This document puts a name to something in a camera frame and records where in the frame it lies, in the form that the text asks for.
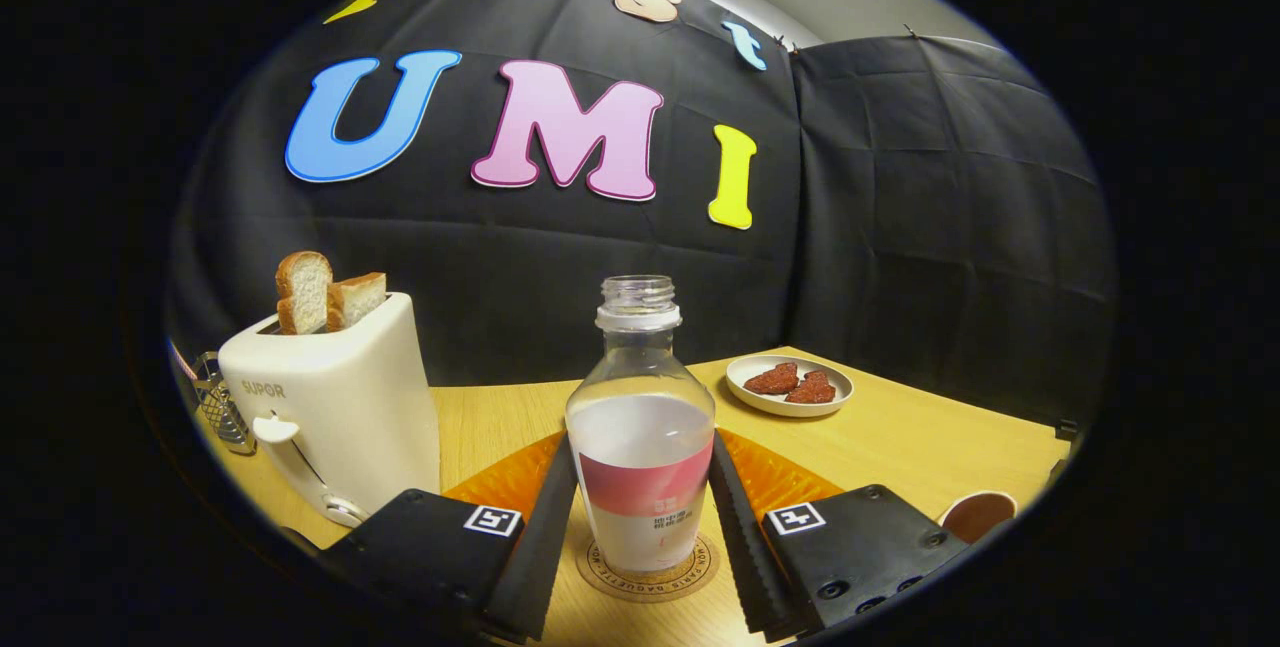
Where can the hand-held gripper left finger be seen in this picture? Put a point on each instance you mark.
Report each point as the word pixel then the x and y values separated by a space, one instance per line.
pixel 548 547

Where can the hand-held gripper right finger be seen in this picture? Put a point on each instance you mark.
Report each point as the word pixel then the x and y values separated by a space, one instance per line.
pixel 745 547

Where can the round cork coaster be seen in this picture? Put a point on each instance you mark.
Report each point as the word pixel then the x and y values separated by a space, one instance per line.
pixel 600 577

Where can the clear juice bottle pink label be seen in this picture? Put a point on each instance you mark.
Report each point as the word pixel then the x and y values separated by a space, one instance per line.
pixel 640 447

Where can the round white plate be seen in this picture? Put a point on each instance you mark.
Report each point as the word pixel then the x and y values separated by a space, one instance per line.
pixel 745 402

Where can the red meat piece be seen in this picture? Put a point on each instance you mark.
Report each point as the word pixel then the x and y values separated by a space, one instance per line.
pixel 772 380
pixel 812 389

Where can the wooden table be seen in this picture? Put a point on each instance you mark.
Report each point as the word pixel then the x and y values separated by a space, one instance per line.
pixel 900 447

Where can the white toaster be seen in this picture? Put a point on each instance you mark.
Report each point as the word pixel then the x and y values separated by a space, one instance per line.
pixel 340 397

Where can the toast bread slice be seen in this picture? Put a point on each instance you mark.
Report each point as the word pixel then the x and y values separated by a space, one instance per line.
pixel 303 292
pixel 357 300

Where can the black backdrop cloth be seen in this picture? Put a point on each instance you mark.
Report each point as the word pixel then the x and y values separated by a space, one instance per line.
pixel 900 227

